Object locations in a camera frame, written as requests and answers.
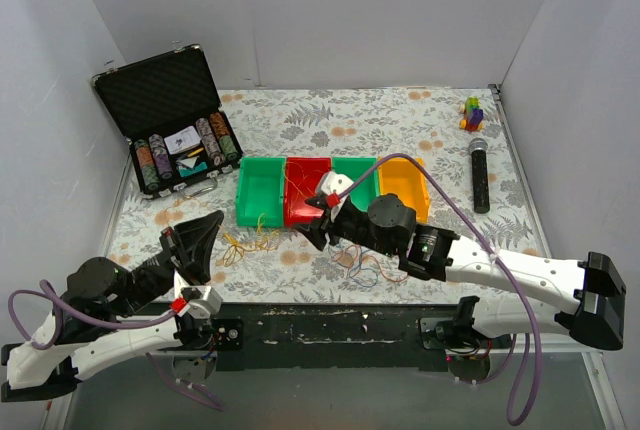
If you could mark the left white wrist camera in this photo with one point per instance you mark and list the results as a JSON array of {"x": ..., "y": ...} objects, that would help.
[{"x": 199, "y": 302}]

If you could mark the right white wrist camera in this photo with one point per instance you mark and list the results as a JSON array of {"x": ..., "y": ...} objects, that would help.
[{"x": 331, "y": 185}]

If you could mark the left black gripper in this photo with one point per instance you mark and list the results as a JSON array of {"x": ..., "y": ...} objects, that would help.
[{"x": 178, "y": 254}]

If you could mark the right green bin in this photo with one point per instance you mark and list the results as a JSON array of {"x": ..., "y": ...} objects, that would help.
[{"x": 354, "y": 168}]

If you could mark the left green bin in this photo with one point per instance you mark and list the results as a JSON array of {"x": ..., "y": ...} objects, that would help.
[{"x": 260, "y": 192}]

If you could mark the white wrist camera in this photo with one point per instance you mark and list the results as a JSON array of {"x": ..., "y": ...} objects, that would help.
[
  {"x": 331, "y": 185},
  {"x": 199, "y": 302}
]

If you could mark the floral table mat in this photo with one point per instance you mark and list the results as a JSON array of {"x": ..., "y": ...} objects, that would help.
[{"x": 421, "y": 122}]

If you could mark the black poker chip case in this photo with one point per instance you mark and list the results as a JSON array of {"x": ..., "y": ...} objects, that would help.
[{"x": 168, "y": 109}]

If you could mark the orange bin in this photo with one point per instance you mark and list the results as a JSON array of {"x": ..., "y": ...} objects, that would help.
[{"x": 400, "y": 177}]

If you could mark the green bin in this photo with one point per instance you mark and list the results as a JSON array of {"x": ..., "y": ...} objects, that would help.
[
  {"x": 354, "y": 168},
  {"x": 260, "y": 192}
]

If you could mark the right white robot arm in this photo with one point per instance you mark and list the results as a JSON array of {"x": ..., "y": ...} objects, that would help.
[{"x": 583, "y": 299}]

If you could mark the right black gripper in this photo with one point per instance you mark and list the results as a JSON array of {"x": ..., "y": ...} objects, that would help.
[{"x": 326, "y": 223}]

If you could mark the red bin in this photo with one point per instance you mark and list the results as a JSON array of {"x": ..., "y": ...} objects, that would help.
[{"x": 302, "y": 175}]

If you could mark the black microphone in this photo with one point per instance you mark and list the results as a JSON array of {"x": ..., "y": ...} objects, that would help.
[{"x": 479, "y": 173}]

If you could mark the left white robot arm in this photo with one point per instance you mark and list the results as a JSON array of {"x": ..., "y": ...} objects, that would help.
[{"x": 109, "y": 314}]

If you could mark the aluminium frame rail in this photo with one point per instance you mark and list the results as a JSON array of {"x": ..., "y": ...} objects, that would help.
[{"x": 593, "y": 361}]

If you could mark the colourful toy block figure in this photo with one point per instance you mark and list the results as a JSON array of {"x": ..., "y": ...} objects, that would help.
[{"x": 472, "y": 115}]

